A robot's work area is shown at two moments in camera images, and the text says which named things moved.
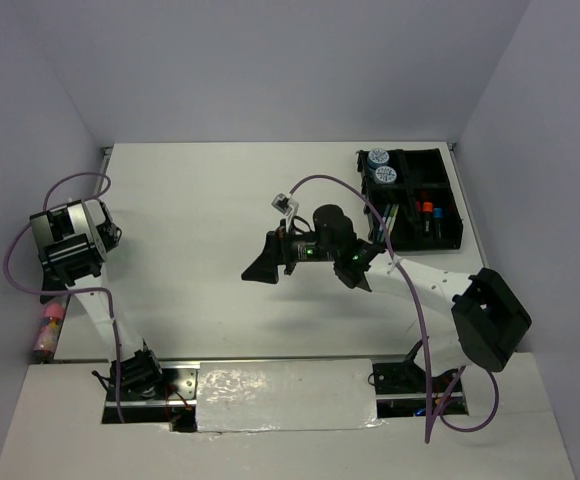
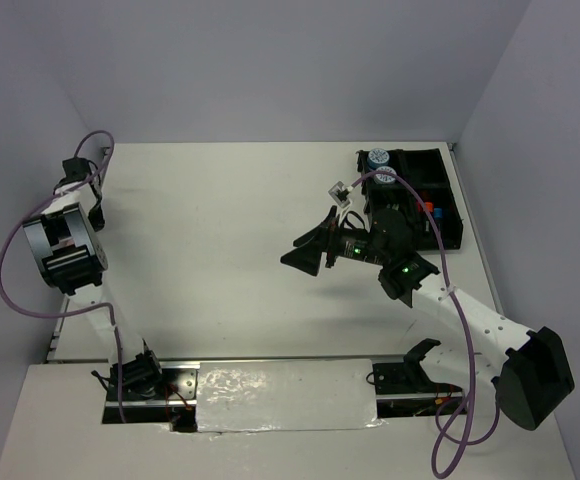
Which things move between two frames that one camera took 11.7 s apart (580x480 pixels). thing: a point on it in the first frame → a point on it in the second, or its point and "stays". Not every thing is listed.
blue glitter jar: [377, 158] stays
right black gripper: [278, 250] → [307, 257]
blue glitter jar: [384, 175] stays
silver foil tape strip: [270, 395] stays
